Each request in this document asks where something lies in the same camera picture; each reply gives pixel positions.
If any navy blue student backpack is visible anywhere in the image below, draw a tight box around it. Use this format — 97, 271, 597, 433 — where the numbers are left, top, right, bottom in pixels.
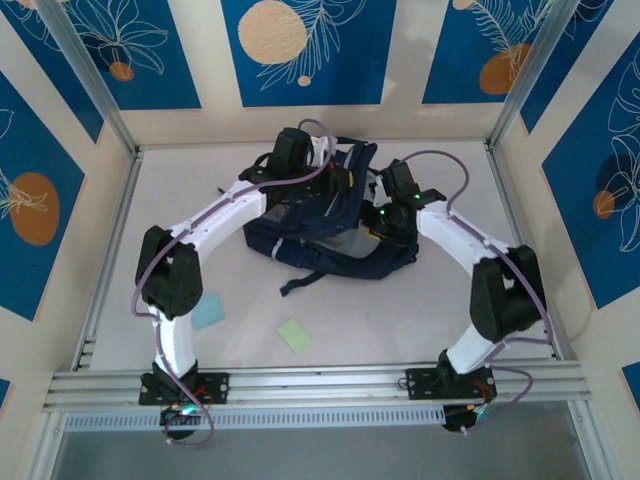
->
243, 134, 420, 299

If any light green sticky note pad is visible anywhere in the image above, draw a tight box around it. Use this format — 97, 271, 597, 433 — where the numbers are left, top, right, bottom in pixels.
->
277, 318, 315, 356

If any light blue sticky note pad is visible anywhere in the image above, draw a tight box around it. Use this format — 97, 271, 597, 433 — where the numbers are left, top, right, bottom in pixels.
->
192, 293, 227, 331

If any black connector box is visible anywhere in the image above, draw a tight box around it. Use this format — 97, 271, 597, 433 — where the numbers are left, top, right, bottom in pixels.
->
442, 403, 489, 435
159, 403, 204, 441

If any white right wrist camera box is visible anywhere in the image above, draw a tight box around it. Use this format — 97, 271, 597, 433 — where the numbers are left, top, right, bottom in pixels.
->
370, 172, 396, 207

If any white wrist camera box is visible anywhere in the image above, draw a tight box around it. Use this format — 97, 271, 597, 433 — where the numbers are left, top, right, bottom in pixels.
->
370, 172, 396, 207
308, 134, 335, 167

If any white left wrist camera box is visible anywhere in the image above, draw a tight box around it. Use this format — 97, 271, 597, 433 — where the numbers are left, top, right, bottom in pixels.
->
308, 134, 335, 167

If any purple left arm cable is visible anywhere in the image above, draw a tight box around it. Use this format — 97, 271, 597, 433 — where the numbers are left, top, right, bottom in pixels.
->
130, 118, 337, 448

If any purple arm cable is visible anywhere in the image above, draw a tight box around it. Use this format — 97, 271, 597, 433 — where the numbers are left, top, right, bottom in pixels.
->
130, 118, 337, 448
398, 148, 555, 435

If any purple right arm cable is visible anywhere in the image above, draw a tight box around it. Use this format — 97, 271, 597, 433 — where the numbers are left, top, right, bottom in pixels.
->
398, 148, 555, 435

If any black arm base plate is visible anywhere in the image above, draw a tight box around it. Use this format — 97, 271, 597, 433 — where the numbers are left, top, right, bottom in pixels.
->
405, 367, 499, 402
138, 371, 231, 406

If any aluminium mounting rail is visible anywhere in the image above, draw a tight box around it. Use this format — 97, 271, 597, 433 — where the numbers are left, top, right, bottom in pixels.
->
42, 358, 592, 414

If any aluminium frame post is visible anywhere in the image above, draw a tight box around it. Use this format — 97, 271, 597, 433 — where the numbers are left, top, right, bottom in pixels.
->
35, 0, 140, 157
485, 0, 574, 150

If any grey slotted cable duct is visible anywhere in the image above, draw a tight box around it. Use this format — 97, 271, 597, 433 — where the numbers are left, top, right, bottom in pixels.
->
62, 405, 449, 432

